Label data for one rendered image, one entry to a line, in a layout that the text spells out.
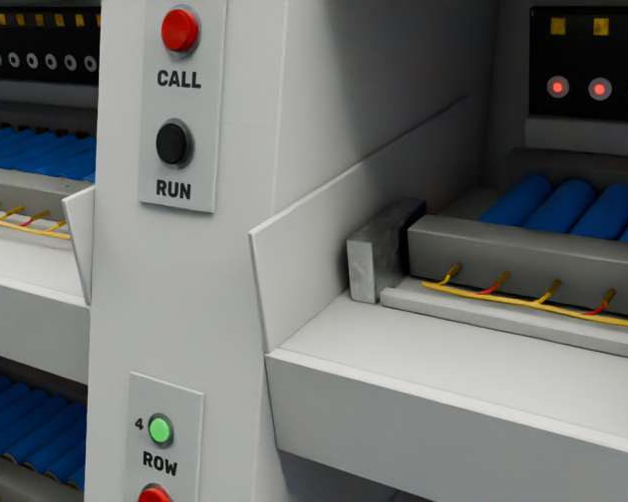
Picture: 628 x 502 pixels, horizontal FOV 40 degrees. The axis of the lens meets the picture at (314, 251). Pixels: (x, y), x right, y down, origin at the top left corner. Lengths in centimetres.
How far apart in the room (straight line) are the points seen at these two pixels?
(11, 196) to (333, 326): 23
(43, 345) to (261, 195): 16
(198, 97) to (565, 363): 17
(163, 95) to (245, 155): 5
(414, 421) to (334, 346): 5
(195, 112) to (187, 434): 13
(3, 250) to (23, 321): 5
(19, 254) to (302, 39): 21
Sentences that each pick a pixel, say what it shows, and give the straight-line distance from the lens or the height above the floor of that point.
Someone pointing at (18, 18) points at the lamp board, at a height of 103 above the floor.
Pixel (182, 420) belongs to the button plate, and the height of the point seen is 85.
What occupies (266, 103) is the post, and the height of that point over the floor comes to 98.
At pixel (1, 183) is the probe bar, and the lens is 50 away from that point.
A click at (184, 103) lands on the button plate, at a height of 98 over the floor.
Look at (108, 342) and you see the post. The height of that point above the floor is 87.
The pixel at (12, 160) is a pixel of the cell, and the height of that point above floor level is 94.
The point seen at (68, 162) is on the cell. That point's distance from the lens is 53.
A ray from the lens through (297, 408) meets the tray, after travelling 33.
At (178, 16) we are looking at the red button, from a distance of 34.
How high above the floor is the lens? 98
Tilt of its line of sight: 9 degrees down
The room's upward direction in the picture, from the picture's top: 4 degrees clockwise
